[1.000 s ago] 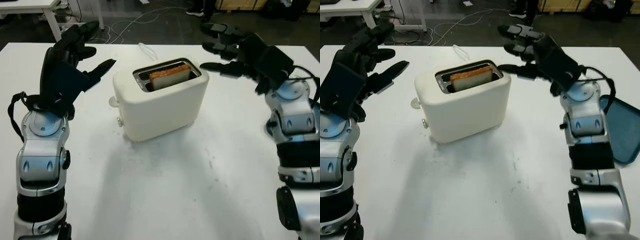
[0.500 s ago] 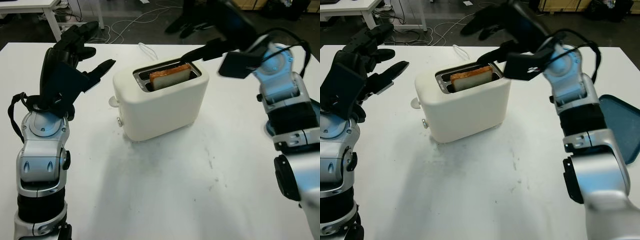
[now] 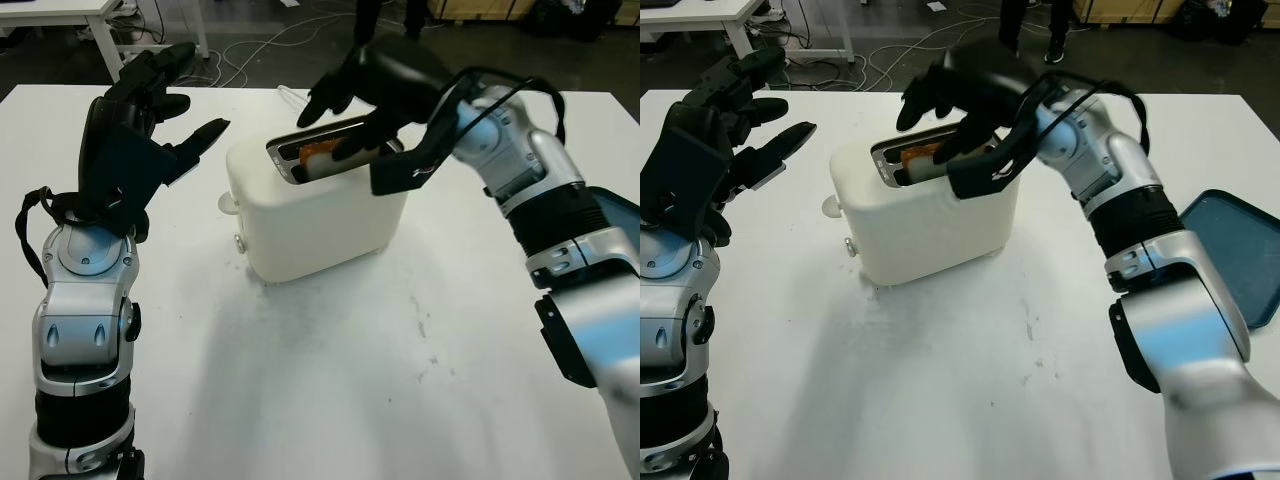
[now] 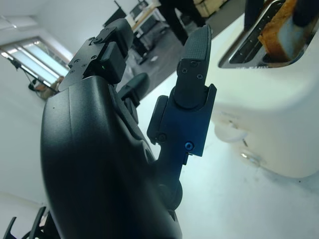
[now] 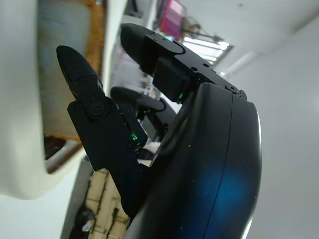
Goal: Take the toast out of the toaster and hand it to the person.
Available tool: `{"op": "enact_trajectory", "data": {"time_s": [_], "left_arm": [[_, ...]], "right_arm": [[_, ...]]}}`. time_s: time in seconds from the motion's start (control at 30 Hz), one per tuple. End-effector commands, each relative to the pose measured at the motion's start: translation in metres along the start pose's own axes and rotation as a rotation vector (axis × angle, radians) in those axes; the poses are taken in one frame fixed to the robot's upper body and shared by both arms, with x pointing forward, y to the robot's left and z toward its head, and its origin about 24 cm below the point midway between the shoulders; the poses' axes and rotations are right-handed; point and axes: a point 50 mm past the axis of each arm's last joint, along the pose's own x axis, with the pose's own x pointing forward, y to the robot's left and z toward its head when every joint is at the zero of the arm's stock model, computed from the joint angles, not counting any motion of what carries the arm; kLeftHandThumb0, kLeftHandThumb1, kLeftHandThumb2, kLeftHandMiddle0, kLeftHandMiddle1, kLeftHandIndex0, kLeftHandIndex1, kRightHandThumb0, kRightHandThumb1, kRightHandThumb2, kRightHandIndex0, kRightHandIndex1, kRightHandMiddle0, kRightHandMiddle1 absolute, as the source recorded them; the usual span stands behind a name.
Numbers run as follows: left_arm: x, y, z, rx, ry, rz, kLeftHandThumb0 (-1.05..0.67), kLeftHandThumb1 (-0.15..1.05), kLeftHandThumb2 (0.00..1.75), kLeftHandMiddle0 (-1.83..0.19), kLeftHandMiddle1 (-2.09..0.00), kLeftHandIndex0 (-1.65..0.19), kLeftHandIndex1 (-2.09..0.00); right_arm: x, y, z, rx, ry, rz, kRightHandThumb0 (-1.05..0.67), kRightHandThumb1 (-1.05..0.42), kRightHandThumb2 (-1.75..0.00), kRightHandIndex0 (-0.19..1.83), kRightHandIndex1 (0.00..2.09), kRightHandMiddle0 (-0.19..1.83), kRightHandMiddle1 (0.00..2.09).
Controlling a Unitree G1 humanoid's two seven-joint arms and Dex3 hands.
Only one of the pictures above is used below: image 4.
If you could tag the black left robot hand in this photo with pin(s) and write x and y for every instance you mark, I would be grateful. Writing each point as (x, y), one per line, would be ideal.
(99, 161)

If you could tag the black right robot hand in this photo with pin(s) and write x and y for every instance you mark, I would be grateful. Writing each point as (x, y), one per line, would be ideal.
(306, 12)

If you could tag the browned toast slice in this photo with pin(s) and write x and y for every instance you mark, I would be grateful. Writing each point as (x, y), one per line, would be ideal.
(272, 37)

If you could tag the person in tan clothes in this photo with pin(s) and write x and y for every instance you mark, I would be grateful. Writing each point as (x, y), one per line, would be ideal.
(47, 90)

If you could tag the white two-slot toaster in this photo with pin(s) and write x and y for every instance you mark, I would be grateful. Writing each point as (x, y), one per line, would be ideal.
(274, 99)

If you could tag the white toaster lever knob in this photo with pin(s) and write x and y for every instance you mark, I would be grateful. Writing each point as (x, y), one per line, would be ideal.
(226, 127)

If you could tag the person in black trousers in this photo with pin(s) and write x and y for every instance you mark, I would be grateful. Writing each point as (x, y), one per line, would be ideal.
(174, 20)

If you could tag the white paper scrap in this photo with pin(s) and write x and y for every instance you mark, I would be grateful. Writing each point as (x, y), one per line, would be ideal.
(154, 60)

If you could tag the window with blinds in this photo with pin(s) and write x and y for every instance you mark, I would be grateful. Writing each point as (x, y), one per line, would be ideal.
(42, 56)

